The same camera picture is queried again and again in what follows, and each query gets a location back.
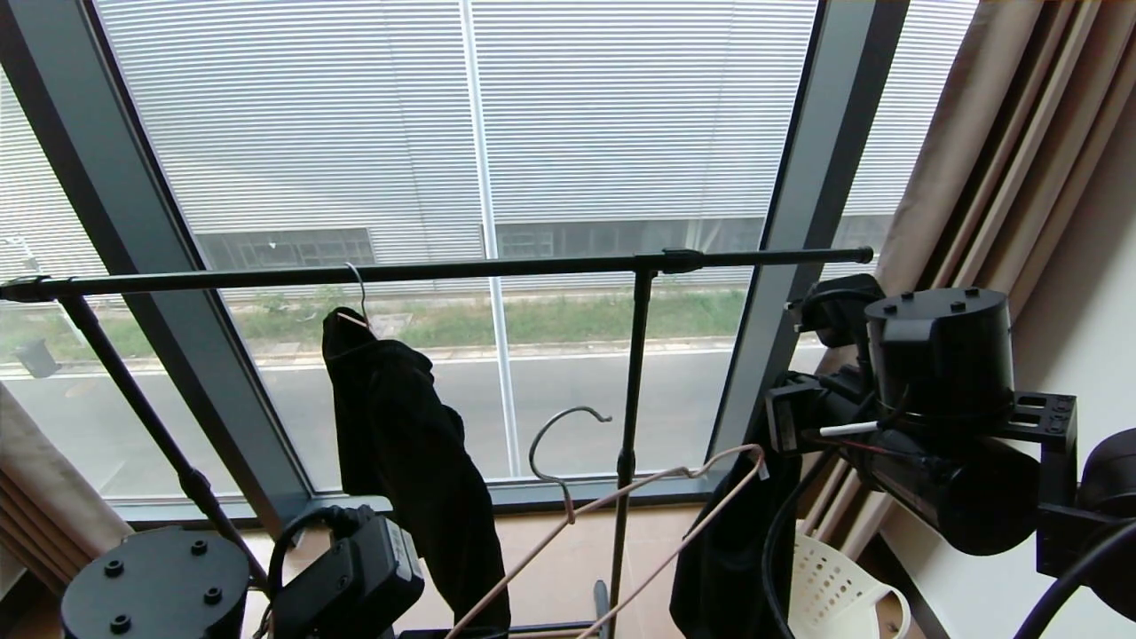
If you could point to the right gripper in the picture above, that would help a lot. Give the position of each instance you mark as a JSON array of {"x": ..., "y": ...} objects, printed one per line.
[{"x": 812, "y": 408}]

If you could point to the black garment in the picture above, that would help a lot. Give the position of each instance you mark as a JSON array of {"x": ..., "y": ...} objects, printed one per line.
[{"x": 719, "y": 559}]

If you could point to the pink clothes hanger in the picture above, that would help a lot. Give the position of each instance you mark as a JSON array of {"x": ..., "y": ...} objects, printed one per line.
[
  {"x": 568, "y": 510},
  {"x": 359, "y": 297}
]

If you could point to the black shorts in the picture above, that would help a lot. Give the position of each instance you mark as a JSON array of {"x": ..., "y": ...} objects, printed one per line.
[{"x": 399, "y": 426}]

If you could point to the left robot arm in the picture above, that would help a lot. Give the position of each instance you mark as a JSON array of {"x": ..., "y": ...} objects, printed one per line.
[{"x": 151, "y": 586}]

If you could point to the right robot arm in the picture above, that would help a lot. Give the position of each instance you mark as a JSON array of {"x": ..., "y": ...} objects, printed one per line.
[{"x": 941, "y": 355}]

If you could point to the white laundry basket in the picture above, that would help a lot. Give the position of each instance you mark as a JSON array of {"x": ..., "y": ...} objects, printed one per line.
[{"x": 834, "y": 586}]

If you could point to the black clothes rack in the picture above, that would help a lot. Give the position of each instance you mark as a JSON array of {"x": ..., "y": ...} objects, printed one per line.
[{"x": 444, "y": 269}]

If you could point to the window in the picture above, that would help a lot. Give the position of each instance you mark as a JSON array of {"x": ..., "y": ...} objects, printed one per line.
[{"x": 799, "y": 177}]

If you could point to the beige curtain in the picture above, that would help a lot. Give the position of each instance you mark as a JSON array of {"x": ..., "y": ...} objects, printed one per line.
[
  {"x": 44, "y": 497},
  {"x": 976, "y": 160}
]

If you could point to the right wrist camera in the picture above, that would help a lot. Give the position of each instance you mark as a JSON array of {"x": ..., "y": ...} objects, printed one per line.
[{"x": 839, "y": 306}]

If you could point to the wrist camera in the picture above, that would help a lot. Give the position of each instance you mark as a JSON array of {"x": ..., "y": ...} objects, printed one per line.
[
  {"x": 839, "y": 306},
  {"x": 355, "y": 577}
]

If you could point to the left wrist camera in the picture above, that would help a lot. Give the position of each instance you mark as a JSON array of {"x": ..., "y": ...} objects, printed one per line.
[{"x": 355, "y": 577}]

